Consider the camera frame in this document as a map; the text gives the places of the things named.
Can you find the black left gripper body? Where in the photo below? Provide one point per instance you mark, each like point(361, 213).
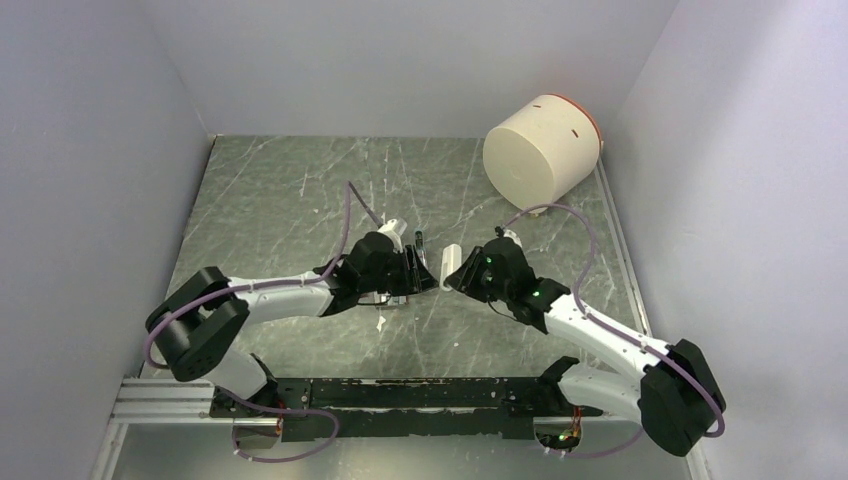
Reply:
point(395, 277)

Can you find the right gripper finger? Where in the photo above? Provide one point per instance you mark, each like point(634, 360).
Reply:
point(460, 281)
point(473, 264)

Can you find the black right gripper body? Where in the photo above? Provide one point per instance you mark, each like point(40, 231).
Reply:
point(486, 287)

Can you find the beige stapler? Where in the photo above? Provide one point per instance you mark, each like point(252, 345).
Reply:
point(419, 246)

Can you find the staple box tray with staples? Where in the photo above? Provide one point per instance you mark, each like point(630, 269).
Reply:
point(385, 300)

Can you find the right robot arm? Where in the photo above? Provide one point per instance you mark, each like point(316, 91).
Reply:
point(669, 390)

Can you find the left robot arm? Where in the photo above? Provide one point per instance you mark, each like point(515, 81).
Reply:
point(194, 329)

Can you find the cream cylindrical container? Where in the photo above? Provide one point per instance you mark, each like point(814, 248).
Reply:
point(542, 151)

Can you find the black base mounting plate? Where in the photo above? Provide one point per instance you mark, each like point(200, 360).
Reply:
point(508, 407)

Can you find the aluminium frame rail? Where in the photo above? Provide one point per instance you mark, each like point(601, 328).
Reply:
point(160, 401)

